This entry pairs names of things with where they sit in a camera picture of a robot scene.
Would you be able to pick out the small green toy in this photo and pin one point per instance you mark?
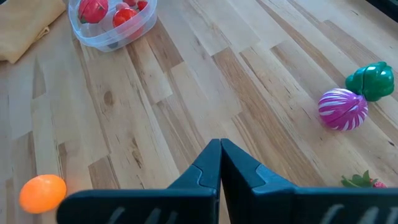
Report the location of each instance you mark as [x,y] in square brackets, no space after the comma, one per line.
[360,181]

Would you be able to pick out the yellow folded cloth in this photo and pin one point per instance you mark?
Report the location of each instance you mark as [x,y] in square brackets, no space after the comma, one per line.
[21,28]

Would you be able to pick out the large red toy tomato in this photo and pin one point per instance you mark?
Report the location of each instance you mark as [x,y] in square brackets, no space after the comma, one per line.
[93,12]

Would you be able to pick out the black aluminium table frame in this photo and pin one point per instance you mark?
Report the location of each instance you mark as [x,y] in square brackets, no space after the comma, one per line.
[388,6]

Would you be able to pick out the clear plastic tupperware container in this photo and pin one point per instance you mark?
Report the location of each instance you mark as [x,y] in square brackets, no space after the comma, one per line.
[102,40]

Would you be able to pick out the small red toy tomato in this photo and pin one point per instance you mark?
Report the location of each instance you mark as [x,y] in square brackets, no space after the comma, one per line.
[130,2]

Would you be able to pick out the medium red toy tomato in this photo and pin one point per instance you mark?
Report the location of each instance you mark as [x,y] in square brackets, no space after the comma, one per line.
[124,17]

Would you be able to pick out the orange toy orange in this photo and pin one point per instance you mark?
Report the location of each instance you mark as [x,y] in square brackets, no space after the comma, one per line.
[42,194]

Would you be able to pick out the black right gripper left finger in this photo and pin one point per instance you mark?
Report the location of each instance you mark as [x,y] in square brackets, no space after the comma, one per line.
[199,180]

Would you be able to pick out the purple white striped toy onion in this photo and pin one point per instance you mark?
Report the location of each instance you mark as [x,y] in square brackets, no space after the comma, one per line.
[342,109]

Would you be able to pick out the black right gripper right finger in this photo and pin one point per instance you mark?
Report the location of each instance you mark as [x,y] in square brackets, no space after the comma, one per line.
[248,186]

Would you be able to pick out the green toy bell pepper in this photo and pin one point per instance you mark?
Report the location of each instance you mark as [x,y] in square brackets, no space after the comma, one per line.
[373,81]

